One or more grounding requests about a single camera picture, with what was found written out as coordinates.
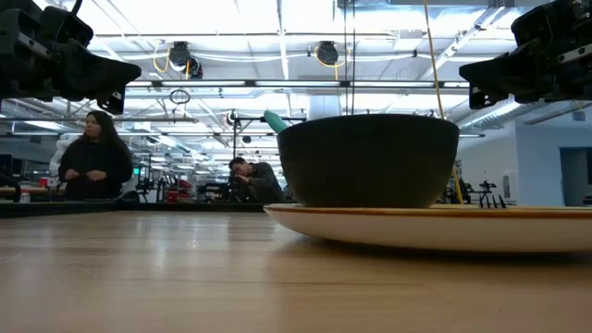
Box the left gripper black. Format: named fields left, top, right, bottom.
left=0, top=0, right=142, bottom=116

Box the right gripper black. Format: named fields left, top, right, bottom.
left=459, top=0, right=592, bottom=111

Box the black bowl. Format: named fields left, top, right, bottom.
left=276, top=113, right=461, bottom=209

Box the teal-handled spoon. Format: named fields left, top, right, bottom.
left=263, top=109, right=290, bottom=135

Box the yellow plate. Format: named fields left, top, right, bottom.
left=263, top=203, right=592, bottom=254

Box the standing person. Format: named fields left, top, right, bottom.
left=57, top=109, right=135, bottom=203

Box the black equipment stand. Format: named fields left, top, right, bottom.
left=225, top=109, right=307, bottom=161

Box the black overhead beam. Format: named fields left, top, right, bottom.
left=124, top=79, right=471, bottom=90

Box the leaning person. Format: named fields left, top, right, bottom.
left=228, top=156, right=287, bottom=204

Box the yellow cable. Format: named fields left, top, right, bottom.
left=422, top=0, right=465, bottom=205

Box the black ceiling cord reel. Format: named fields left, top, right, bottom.
left=167, top=40, right=204, bottom=80
left=315, top=40, right=340, bottom=68

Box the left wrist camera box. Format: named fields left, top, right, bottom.
left=39, top=5, right=94, bottom=47

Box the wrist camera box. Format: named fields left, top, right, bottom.
left=511, top=0, right=574, bottom=47
left=39, top=5, right=94, bottom=47

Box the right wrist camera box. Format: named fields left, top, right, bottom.
left=511, top=0, right=574, bottom=47

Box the thin black cable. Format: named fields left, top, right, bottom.
left=351, top=0, right=357, bottom=116

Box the black metal table frame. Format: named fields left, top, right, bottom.
left=0, top=201, right=265, bottom=218

